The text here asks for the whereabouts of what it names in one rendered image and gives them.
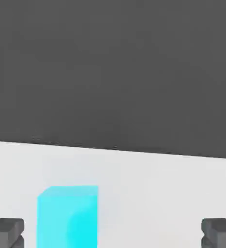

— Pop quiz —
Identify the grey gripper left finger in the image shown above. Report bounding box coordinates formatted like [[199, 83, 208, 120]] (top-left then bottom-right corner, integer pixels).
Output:
[[0, 217, 25, 248]]

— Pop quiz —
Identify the large cyan box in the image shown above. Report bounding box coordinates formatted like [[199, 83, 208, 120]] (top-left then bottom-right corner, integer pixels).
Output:
[[36, 185, 99, 248]]

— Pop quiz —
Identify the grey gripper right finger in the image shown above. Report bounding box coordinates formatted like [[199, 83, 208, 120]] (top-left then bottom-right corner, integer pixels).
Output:
[[201, 217, 226, 248]]

